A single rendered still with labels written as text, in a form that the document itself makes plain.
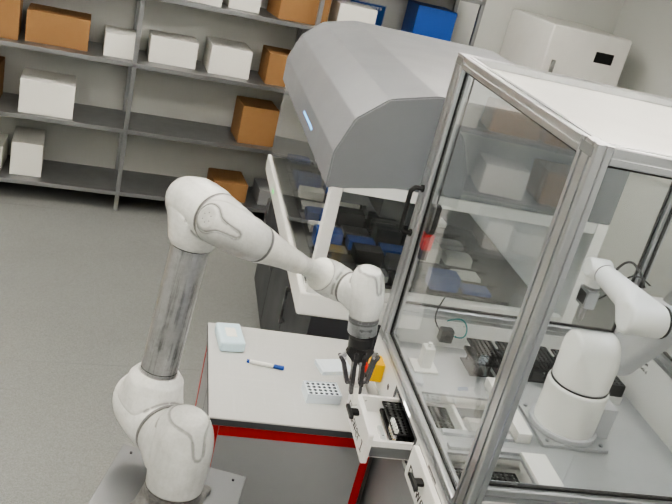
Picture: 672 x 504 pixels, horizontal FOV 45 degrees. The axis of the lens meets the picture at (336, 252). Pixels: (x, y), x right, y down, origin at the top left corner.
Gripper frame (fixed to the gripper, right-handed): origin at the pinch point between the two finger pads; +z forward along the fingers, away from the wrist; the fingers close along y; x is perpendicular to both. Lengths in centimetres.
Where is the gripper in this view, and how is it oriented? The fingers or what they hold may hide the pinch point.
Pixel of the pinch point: (354, 393)
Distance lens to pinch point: 250.1
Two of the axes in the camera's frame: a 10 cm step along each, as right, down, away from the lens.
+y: 9.8, 0.3, 2.1
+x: -1.8, -3.5, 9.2
